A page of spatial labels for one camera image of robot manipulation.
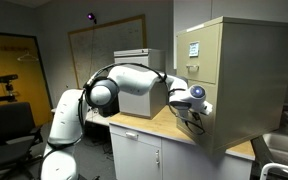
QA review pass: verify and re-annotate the steel sink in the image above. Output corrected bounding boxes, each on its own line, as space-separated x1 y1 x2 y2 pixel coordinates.
262 131 288 172

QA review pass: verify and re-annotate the white clothes hanger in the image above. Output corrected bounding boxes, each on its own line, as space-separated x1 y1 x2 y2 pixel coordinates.
16 52 40 63

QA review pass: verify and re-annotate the white metal wire rack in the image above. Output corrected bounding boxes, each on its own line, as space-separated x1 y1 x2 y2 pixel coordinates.
259 162 288 180

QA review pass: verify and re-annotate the beige labelled file drawer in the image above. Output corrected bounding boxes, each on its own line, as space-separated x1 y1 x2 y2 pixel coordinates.
176 23 223 85

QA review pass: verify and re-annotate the black office chair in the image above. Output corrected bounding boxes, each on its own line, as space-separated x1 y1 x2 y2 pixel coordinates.
0 101 45 179

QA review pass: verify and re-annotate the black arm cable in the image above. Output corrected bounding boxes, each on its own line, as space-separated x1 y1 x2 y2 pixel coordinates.
77 62 169 129

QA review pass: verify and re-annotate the tall beige file cabinet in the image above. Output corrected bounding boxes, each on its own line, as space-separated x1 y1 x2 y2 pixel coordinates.
175 16 288 158

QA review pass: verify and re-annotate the purple lit wall camera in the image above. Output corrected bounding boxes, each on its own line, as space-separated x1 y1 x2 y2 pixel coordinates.
86 12 98 25

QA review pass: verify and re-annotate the small grey file cabinet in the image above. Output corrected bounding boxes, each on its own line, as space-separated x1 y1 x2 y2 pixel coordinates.
113 48 168 120

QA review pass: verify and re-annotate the white cabinet drawer handle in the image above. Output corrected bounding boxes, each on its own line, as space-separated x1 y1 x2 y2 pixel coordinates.
125 131 139 140

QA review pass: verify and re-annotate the beige file cabinet drawer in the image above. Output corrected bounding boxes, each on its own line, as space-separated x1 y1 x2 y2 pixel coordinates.
176 79 219 148

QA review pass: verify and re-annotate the yellow door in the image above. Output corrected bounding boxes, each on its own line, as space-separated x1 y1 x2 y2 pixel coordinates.
0 30 54 141

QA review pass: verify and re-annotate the wood framed bulletin board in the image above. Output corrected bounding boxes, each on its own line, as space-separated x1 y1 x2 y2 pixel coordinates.
67 13 148 90

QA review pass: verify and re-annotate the black camera on stand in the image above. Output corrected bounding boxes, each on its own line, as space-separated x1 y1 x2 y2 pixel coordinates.
0 73 20 105

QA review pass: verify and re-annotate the silver labelled drawer handle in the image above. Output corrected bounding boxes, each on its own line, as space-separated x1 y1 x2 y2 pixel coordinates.
185 64 200 73

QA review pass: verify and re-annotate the white paper drawer label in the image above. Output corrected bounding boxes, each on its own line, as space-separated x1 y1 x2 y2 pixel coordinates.
188 41 201 58

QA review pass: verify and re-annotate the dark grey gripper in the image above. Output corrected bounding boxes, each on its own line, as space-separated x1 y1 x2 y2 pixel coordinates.
169 99 194 125

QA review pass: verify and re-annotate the grey base cabinet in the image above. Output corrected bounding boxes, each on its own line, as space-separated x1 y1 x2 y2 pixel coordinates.
108 121 256 180

